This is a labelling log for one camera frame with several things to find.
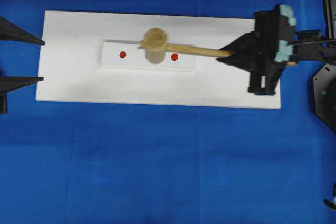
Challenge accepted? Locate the large white foam board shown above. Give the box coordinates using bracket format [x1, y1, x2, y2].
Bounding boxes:
[36, 11, 281, 109]

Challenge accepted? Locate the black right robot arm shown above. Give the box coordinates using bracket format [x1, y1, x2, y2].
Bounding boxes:
[216, 0, 335, 95]

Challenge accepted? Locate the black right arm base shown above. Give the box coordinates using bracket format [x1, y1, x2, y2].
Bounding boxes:
[313, 64, 335, 132]

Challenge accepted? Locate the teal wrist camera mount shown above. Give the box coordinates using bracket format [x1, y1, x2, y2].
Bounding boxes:
[274, 4, 296, 63]

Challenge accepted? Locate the small white raised block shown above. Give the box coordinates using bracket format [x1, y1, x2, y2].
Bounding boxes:
[101, 41, 196, 72]

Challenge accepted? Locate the wooden mallet hammer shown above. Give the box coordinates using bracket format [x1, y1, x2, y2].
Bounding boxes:
[139, 28, 236, 64]

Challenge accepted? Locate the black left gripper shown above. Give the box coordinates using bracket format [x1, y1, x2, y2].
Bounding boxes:
[0, 17, 45, 114]

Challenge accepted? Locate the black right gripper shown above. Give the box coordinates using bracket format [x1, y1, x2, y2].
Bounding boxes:
[216, 4, 288, 95]

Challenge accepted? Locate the red dot mark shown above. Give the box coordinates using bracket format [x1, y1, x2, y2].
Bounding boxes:
[119, 51, 127, 59]
[171, 53, 179, 61]

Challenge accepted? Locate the black clamp bottom right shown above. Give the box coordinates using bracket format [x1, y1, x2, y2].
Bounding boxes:
[323, 183, 336, 211]

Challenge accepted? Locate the left red dot mark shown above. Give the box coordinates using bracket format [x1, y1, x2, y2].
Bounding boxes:
[119, 51, 127, 59]

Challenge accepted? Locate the right red dot mark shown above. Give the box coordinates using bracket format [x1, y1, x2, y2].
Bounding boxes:
[171, 53, 179, 61]

